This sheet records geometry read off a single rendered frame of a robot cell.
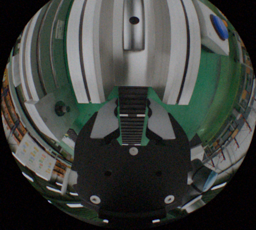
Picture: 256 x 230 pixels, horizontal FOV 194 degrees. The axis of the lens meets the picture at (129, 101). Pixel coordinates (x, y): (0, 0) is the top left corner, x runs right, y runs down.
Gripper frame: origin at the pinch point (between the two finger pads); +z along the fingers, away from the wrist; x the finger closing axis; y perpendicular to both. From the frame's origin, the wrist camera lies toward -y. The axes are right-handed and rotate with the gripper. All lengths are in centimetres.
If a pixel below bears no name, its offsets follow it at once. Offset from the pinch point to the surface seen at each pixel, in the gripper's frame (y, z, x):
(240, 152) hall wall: 285, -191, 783
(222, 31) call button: -13.6, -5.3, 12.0
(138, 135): 9.4, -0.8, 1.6
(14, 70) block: -13.6, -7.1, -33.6
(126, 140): 11.5, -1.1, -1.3
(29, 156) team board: 138, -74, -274
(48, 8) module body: -20.9, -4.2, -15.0
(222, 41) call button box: -12.6, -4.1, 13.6
